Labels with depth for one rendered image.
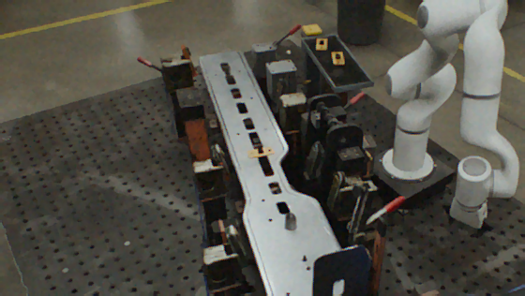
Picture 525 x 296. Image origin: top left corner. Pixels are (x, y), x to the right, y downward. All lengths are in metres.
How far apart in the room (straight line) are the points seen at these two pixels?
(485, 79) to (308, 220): 0.59
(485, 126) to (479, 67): 0.15
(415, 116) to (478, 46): 0.56
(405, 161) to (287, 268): 0.76
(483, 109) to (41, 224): 1.51
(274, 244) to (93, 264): 0.70
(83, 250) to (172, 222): 0.29
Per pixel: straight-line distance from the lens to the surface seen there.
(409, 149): 1.86
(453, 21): 1.39
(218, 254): 1.31
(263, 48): 2.13
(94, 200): 2.07
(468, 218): 1.57
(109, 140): 2.35
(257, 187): 1.53
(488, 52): 1.29
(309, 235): 1.39
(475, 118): 1.34
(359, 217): 1.27
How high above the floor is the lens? 2.03
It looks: 42 degrees down
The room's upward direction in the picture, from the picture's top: 2 degrees clockwise
